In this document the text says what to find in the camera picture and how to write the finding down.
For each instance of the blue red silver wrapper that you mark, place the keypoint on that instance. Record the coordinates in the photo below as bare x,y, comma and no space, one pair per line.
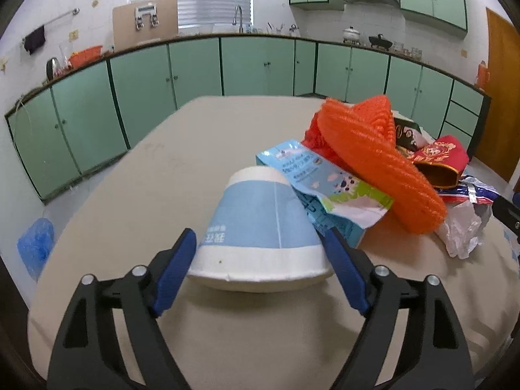
470,189

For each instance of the white cooking pot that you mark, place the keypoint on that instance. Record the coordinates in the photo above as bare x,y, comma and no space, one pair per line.
351,36

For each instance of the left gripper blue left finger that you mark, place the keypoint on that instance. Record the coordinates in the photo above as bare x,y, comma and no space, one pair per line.
170,267

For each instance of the red gold packet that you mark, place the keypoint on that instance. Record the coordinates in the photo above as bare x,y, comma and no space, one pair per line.
441,162

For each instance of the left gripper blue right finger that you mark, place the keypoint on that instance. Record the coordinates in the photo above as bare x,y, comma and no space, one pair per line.
342,259

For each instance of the orange thermos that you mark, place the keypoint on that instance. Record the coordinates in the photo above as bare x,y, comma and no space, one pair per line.
483,76

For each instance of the wooden door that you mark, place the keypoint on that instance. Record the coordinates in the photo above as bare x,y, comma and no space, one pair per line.
499,144

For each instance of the wall towel rail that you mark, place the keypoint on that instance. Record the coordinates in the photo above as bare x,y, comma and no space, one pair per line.
75,11

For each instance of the blue plastic bag on floor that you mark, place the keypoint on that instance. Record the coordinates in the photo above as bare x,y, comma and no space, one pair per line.
35,246

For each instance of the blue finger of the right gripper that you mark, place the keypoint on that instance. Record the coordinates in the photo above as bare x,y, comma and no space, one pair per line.
507,213

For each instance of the steel kettle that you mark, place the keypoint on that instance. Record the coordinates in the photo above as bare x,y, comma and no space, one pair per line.
53,68

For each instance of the chrome sink faucet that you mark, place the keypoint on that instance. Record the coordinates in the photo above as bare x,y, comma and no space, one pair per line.
238,18

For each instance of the orange foam fruit net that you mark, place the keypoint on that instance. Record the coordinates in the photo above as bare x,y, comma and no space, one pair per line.
361,138

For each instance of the crumpled white plastic bag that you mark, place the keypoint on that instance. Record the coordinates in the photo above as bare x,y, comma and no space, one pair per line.
462,229

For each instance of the green lower kitchen cabinets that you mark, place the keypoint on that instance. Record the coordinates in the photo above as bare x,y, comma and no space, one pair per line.
78,124

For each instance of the black wok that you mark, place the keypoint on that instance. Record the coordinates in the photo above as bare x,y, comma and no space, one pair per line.
379,41

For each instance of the beige tablecloth with blue trim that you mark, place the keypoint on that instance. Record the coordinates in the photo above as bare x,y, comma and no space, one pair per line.
172,180

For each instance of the dark green white snack bag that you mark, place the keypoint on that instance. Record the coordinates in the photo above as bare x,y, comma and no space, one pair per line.
408,134

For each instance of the cardboard sheet with picture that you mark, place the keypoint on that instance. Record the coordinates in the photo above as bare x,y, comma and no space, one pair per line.
144,22

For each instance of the dark hanging towel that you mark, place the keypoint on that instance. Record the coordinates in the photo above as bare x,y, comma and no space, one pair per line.
35,40

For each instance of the blue white paper cup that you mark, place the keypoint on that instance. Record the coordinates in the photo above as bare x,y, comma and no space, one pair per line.
259,239

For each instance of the orange basin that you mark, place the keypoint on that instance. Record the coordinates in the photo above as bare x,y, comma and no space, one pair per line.
83,57

